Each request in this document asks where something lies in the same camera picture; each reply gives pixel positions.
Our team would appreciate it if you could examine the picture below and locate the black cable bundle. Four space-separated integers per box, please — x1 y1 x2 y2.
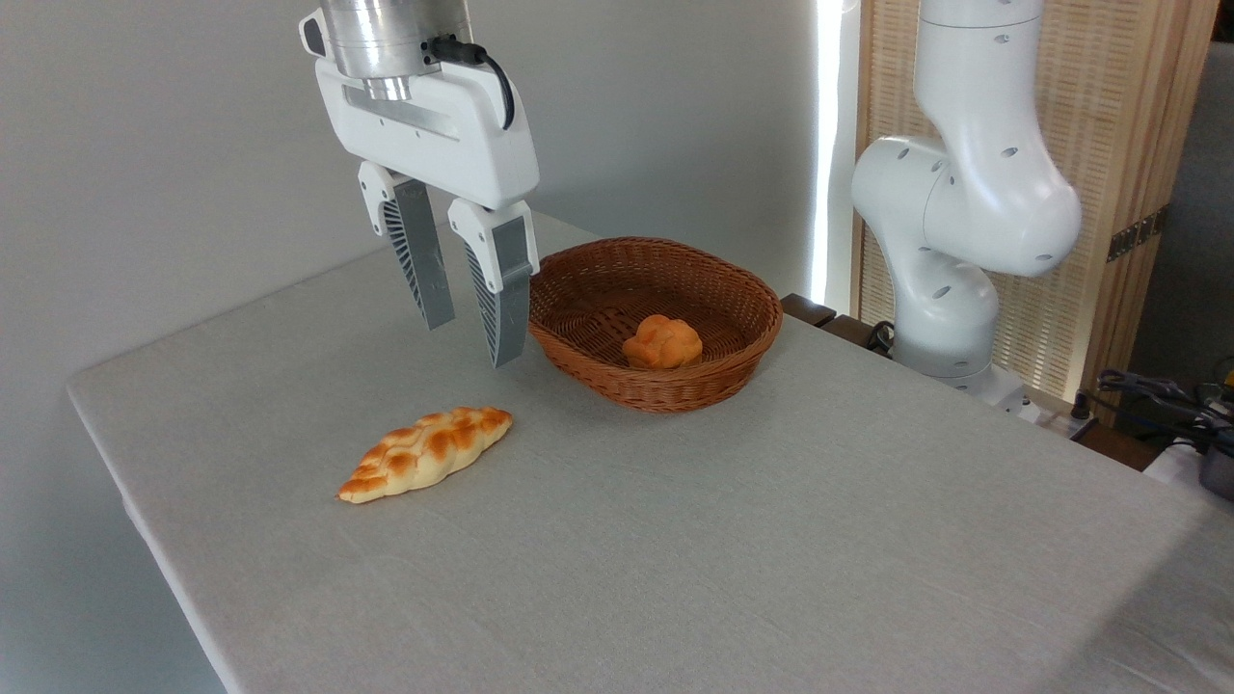
1095 368 1234 456

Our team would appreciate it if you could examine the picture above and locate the grey tablecloth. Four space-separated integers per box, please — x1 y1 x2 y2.
66 202 1234 694

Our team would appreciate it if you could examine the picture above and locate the black screen hinge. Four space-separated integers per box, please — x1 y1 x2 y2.
1107 204 1169 263

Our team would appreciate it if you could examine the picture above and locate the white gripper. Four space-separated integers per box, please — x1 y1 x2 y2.
314 43 541 370

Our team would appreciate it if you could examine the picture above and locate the brown wicker basket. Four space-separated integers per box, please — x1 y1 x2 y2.
528 237 784 414

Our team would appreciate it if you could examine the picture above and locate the wooden folding screen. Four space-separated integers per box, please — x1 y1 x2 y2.
853 0 1221 406

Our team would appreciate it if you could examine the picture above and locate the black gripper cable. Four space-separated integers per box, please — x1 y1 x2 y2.
428 35 517 131

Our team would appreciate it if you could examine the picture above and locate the round orange bread bun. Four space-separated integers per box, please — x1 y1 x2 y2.
622 314 704 371

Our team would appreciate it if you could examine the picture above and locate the long braided bread loaf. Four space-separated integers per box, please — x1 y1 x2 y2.
335 406 514 505

